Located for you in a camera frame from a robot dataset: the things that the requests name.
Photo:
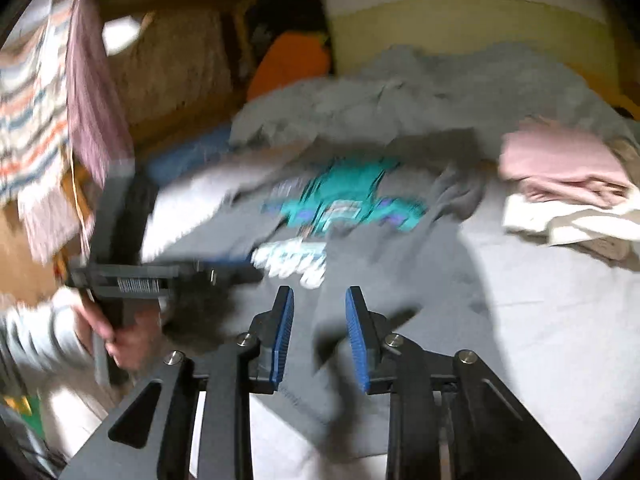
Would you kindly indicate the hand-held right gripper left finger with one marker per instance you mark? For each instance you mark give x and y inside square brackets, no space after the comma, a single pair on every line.
[282,340]

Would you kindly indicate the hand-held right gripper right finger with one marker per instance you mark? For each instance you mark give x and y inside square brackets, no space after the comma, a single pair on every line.
[357,340]

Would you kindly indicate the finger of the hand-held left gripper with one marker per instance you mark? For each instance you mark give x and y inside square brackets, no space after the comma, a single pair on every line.
[235,275]

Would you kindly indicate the grey printed t-shirt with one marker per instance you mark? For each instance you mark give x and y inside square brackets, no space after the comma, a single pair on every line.
[360,260]

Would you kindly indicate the person's left forearm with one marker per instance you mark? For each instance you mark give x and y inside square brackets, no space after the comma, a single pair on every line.
[40,335]

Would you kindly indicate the white folded clothes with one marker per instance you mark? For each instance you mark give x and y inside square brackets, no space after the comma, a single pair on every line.
[575,225]

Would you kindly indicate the pink folded clothes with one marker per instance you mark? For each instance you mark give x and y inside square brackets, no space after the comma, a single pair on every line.
[550,160]

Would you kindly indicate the person's left hand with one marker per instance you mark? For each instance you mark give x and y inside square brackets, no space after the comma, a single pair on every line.
[135,345]

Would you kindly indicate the purple striped cloth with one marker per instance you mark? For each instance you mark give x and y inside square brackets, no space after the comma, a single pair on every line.
[90,100]

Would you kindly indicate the orange and blue striped cloth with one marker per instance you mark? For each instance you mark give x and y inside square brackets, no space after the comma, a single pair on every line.
[30,110]

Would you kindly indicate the patterned beige curtain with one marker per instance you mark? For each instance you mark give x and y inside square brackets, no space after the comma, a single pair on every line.
[175,70]

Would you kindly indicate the light grey bed sheet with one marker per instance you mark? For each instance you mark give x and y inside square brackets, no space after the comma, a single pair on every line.
[550,310]

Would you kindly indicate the orange carrot plush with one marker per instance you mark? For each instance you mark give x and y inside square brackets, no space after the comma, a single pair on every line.
[290,60]

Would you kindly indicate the grey-blue duvet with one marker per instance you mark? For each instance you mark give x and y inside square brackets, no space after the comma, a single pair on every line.
[450,90]

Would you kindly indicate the white and green headboard cushion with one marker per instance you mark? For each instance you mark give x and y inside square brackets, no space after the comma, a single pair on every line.
[450,20]

